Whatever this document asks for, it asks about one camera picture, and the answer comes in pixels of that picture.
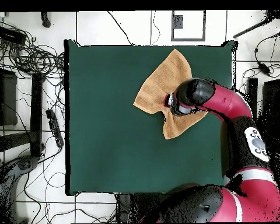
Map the black tripod leg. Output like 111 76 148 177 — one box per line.
233 10 280 39

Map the dark grey round-headed stand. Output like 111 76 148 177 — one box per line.
0 155 40 222

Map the dark green table cloth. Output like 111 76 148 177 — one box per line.
63 39 237 196

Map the small black cable adapter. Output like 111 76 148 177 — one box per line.
257 61 271 76

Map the black cable tangle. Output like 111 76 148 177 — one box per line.
0 18 65 80

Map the black stand beam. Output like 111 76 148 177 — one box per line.
29 72 44 158
246 78 259 117

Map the orange-tan terry towel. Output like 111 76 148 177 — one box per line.
132 48 209 140

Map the black flat panel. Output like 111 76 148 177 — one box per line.
0 67 18 127
262 79 280 150

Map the black power strip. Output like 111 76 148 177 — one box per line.
45 108 64 148

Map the black stand frame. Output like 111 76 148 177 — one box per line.
116 192 155 223

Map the black office chair base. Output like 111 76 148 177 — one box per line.
40 11 52 29

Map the grey rectangular frame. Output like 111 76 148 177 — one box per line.
170 10 207 42

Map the dark grey square box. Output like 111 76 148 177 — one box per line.
173 15 184 29

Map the black power adapter box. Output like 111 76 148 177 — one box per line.
0 25 27 46

